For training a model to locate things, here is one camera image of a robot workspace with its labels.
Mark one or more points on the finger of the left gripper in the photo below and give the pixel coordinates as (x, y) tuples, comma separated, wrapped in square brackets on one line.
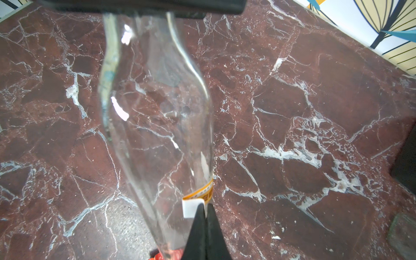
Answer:
[(180, 8)]

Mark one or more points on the red bottle label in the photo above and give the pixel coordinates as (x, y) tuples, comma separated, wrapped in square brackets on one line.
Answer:
[(171, 255)]

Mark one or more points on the glass bottle with black cap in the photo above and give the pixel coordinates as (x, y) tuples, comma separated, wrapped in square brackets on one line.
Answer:
[(402, 235)]

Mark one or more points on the glass bottle with cork stopper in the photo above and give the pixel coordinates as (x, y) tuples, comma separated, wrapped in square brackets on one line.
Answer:
[(157, 114)]

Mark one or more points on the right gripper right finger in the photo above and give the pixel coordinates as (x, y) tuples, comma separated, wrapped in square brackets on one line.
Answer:
[(216, 248)]

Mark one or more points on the yellow and black toolbox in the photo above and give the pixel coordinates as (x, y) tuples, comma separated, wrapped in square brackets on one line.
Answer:
[(404, 167)]

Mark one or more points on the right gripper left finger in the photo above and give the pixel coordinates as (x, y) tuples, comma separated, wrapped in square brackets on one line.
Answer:
[(195, 248)]

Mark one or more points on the orange bottle label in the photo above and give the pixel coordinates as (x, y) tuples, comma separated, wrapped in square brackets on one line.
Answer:
[(191, 202)]

